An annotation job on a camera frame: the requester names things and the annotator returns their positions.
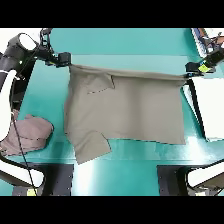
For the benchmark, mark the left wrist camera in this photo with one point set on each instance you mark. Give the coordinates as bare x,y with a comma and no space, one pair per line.
45,39

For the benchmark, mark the mauve garment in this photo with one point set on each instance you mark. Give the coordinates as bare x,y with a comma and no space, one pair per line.
31,131

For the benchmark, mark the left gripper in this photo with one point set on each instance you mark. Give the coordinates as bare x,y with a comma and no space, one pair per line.
64,59

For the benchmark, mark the grey-brown shirt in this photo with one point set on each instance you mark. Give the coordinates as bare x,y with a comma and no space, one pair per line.
126,106

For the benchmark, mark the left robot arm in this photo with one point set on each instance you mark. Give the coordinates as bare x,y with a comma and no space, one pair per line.
6,96

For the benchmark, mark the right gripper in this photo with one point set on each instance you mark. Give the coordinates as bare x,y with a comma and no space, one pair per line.
192,68

